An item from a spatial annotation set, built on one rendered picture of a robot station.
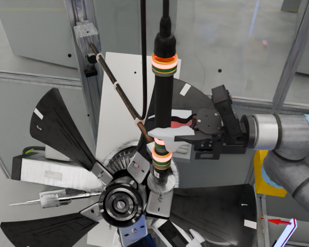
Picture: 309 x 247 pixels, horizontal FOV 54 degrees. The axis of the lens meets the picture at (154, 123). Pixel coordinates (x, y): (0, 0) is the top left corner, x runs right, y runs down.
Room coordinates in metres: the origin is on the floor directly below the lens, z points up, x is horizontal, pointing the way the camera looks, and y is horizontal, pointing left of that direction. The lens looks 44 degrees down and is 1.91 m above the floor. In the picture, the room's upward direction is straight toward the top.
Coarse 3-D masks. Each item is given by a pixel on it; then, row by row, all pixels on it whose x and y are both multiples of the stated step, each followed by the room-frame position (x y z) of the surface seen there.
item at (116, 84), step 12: (144, 0) 0.51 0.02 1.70; (168, 0) 0.44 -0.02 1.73; (144, 12) 0.51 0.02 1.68; (168, 12) 0.44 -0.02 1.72; (144, 24) 0.51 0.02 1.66; (144, 36) 0.51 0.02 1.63; (96, 48) 0.90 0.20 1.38; (144, 48) 0.51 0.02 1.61; (144, 60) 0.51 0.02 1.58; (108, 72) 0.77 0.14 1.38; (144, 72) 0.51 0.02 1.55; (120, 84) 0.71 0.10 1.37; (144, 84) 0.51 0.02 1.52; (144, 96) 0.52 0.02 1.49; (132, 108) 0.60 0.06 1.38; (144, 108) 0.52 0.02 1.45
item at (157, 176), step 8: (160, 24) 0.43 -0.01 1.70; (168, 24) 0.43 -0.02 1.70; (160, 32) 0.43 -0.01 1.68; (168, 32) 0.43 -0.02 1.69; (160, 40) 0.43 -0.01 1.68; (168, 40) 0.42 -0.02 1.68; (160, 48) 0.42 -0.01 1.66; (168, 48) 0.42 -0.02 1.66; (160, 56) 0.42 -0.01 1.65; (168, 56) 0.42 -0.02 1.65; (168, 168) 0.43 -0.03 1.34; (160, 176) 0.42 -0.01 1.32; (160, 184) 0.42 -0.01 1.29
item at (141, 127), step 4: (92, 48) 0.93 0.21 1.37; (100, 60) 0.85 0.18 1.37; (104, 68) 0.80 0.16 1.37; (108, 76) 0.76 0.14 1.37; (112, 80) 0.74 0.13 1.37; (116, 88) 0.70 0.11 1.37; (120, 96) 0.67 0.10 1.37; (124, 100) 0.65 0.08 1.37; (128, 108) 0.61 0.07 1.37; (132, 112) 0.59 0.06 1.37; (132, 116) 0.58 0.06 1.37; (140, 124) 0.55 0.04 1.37; (140, 128) 0.54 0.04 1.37; (144, 128) 0.53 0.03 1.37; (144, 132) 0.52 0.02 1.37; (144, 136) 0.51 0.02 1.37; (148, 136) 0.51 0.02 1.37; (148, 140) 0.50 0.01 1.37; (152, 140) 0.49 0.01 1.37
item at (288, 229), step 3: (291, 219) 0.39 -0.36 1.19; (288, 225) 0.38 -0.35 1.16; (291, 225) 0.37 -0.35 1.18; (285, 228) 0.39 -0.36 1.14; (288, 228) 0.38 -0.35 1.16; (291, 228) 0.37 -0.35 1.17; (285, 231) 0.38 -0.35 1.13; (288, 231) 0.37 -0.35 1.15; (282, 234) 0.38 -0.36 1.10; (285, 234) 0.37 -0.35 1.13; (282, 237) 0.38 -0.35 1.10; (285, 237) 0.37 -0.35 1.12; (279, 240) 0.38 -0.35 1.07; (282, 240) 0.37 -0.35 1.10; (276, 243) 0.38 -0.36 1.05; (279, 243) 0.37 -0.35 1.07; (282, 243) 0.37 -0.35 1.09; (276, 246) 0.38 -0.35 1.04; (279, 246) 0.37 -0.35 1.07
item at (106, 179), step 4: (96, 164) 0.50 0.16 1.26; (96, 168) 0.51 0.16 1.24; (100, 168) 0.50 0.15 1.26; (92, 172) 0.53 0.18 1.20; (96, 172) 0.51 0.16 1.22; (100, 172) 0.50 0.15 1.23; (104, 172) 0.49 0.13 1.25; (96, 176) 0.52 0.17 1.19; (104, 176) 0.49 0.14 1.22; (108, 176) 0.48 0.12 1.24; (100, 180) 0.51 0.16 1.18; (104, 180) 0.50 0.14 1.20; (108, 180) 0.49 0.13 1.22; (104, 184) 0.50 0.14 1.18
